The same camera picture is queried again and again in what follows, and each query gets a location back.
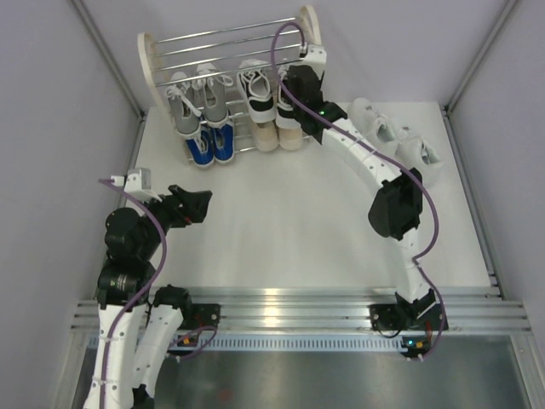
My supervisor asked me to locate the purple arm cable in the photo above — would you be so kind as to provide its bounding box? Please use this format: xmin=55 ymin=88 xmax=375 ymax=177
xmin=271 ymin=21 xmax=450 ymax=359
xmin=97 ymin=177 xmax=218 ymax=409

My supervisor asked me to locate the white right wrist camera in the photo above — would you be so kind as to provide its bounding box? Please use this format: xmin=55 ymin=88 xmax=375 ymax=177
xmin=300 ymin=43 xmax=327 ymax=77

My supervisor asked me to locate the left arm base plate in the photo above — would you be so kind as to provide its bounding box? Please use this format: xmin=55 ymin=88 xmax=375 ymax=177
xmin=180 ymin=303 xmax=221 ymax=331

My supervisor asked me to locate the cream and chrome shoe rack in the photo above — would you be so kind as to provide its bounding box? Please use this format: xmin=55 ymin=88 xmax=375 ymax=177
xmin=137 ymin=5 xmax=324 ymax=169

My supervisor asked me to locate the grey canvas sneaker front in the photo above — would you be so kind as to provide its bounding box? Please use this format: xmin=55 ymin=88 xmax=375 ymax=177
xmin=192 ymin=62 xmax=233 ymax=128

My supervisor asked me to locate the grey canvas sneaker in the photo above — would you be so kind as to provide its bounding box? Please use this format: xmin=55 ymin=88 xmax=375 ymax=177
xmin=192 ymin=62 xmax=233 ymax=128
xmin=164 ymin=72 xmax=201 ymax=139

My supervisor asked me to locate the black white sneaker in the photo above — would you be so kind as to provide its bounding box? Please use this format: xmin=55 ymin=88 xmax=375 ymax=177
xmin=236 ymin=59 xmax=275 ymax=124
xmin=276 ymin=65 xmax=301 ymax=130

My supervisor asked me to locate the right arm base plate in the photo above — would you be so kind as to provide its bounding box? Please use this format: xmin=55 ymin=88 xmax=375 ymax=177
xmin=370 ymin=303 xmax=449 ymax=334

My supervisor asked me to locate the beige lace sneaker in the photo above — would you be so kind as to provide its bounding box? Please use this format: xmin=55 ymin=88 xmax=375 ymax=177
xmin=250 ymin=120 xmax=279 ymax=153
xmin=278 ymin=128 xmax=304 ymax=151

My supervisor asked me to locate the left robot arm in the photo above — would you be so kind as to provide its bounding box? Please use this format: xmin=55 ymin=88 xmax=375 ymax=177
xmin=84 ymin=179 xmax=212 ymax=408

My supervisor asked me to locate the white sneaker right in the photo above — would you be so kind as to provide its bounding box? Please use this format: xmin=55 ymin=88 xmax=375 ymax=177
xmin=396 ymin=126 xmax=444 ymax=187

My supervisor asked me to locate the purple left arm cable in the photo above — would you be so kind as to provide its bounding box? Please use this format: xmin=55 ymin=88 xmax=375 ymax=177
xmin=97 ymin=177 xmax=218 ymax=409

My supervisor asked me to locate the perforated cable duct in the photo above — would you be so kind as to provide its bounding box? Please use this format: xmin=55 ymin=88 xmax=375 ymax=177
xmin=87 ymin=332 xmax=431 ymax=351

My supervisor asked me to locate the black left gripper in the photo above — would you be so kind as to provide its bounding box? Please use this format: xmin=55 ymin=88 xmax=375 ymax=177
xmin=135 ymin=183 xmax=211 ymax=259

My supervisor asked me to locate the grey canvas sneaker back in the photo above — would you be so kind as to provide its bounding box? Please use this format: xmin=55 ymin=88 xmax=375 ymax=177
xmin=164 ymin=72 xmax=201 ymax=139

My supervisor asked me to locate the blue canvas sneaker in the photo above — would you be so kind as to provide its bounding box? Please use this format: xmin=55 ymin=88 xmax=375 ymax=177
xmin=211 ymin=121 xmax=235 ymax=164
xmin=186 ymin=126 xmax=215 ymax=169

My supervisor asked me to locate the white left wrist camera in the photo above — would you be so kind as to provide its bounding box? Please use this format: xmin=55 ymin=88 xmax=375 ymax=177
xmin=110 ymin=168 xmax=162 ymax=203

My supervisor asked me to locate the aluminium mounting rail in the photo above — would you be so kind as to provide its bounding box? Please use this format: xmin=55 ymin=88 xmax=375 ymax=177
xmin=70 ymin=285 xmax=533 ymax=333

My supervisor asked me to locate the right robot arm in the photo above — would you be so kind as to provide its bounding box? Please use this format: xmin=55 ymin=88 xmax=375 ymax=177
xmin=279 ymin=64 xmax=445 ymax=331

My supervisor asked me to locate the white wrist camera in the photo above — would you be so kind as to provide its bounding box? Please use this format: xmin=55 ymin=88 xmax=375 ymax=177
xmin=300 ymin=43 xmax=327 ymax=77
xmin=110 ymin=168 xmax=162 ymax=203

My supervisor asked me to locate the white sneaker left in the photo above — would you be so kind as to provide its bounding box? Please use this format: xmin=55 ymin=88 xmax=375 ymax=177
xmin=348 ymin=97 xmax=399 ymax=149

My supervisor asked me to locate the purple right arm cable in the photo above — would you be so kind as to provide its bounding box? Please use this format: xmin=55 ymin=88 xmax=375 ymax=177
xmin=271 ymin=21 xmax=450 ymax=359

